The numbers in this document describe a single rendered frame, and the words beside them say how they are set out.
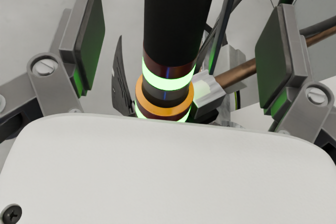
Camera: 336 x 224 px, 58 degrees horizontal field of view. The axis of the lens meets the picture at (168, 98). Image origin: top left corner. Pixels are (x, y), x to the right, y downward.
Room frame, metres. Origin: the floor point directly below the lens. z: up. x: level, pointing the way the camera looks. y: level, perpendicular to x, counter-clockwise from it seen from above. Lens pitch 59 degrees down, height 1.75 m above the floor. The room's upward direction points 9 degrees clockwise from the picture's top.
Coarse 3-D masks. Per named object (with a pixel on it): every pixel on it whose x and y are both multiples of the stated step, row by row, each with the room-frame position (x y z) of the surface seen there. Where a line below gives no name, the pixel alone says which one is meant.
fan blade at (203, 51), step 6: (234, 0) 0.43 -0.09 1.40; (240, 0) 0.41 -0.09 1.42; (234, 6) 0.40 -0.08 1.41; (216, 24) 0.40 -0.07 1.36; (210, 30) 0.42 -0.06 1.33; (210, 36) 0.37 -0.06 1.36; (204, 42) 0.39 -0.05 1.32; (210, 42) 0.46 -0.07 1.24; (204, 48) 0.35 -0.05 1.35; (198, 54) 0.35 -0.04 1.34; (204, 54) 0.42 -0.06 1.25; (198, 60) 0.36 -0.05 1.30; (198, 66) 0.39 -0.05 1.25
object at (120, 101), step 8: (120, 40) 0.51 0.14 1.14; (120, 48) 0.48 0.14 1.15; (120, 56) 0.46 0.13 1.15; (120, 64) 0.44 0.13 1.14; (120, 72) 0.42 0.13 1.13; (112, 80) 0.46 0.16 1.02; (120, 80) 0.41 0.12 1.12; (120, 88) 0.39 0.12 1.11; (112, 96) 0.44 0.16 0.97; (120, 96) 0.39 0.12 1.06; (128, 96) 0.34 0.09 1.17; (112, 104) 0.42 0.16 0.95; (120, 104) 0.39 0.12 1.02; (128, 104) 0.32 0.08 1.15; (120, 112) 0.38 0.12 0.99; (128, 112) 0.33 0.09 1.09
